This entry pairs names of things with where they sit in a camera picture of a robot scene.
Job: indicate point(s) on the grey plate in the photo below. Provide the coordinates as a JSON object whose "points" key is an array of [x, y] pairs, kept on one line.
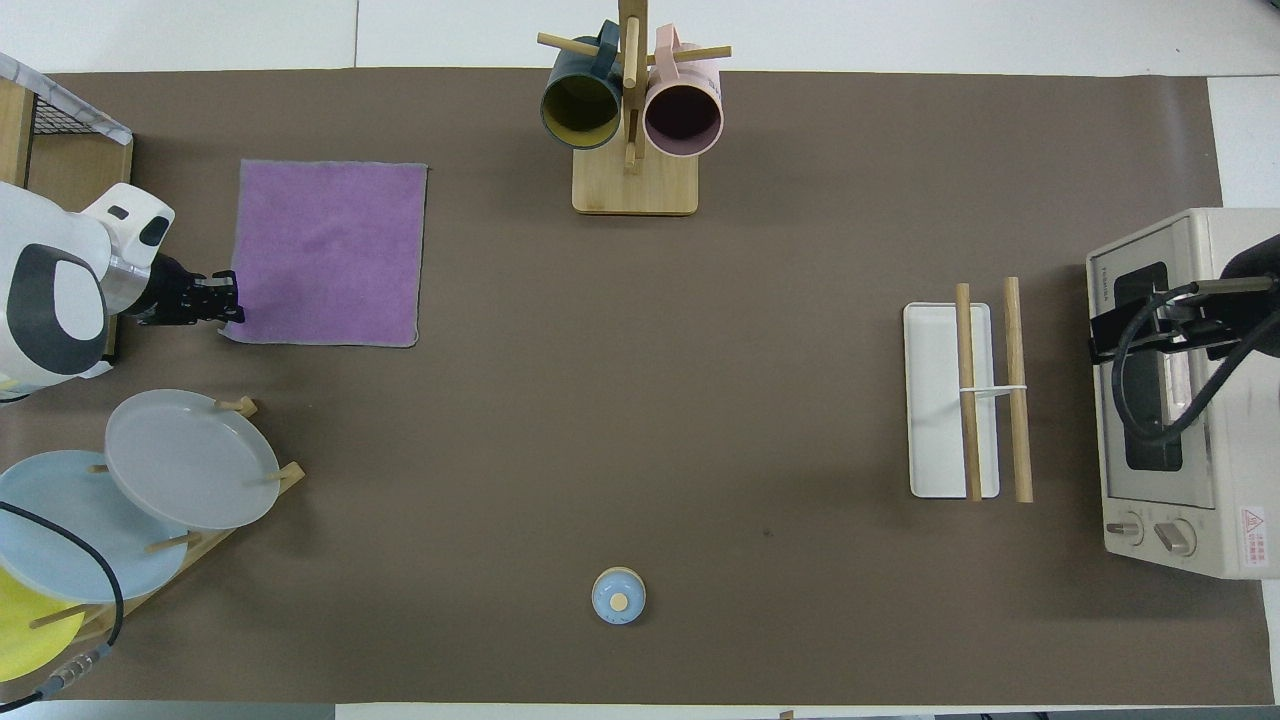
{"points": [[190, 460]]}

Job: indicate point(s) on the yellow plate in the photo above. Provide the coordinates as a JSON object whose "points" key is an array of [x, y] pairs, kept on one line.
{"points": [[25, 640]]}

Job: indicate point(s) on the wooden plate rack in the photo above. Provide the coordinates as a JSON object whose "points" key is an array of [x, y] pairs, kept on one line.
{"points": [[290, 475]]}

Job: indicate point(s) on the dark blue mug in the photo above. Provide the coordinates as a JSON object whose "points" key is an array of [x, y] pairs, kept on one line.
{"points": [[580, 110]]}

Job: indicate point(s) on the pink mug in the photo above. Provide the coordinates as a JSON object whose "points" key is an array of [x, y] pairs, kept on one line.
{"points": [[683, 115]]}

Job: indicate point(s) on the purple and grey towel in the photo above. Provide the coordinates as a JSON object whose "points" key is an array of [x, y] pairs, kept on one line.
{"points": [[325, 250]]}

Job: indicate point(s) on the white towel rack wooden bars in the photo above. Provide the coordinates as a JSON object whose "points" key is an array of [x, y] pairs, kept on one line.
{"points": [[935, 400]]}

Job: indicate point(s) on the light blue plate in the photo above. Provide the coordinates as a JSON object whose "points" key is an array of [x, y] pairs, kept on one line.
{"points": [[60, 520]]}

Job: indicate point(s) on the wooden mug tree stand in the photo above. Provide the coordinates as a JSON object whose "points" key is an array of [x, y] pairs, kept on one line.
{"points": [[635, 190]]}

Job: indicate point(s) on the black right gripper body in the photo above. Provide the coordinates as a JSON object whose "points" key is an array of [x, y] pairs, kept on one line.
{"points": [[1262, 275]]}

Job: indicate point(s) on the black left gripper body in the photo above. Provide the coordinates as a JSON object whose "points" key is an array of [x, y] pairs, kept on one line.
{"points": [[170, 292]]}

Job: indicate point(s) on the beige toaster oven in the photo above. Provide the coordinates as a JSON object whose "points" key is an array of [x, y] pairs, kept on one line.
{"points": [[1230, 450]]}

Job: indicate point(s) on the large brown table mat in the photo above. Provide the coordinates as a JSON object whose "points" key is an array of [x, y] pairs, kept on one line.
{"points": [[640, 400]]}

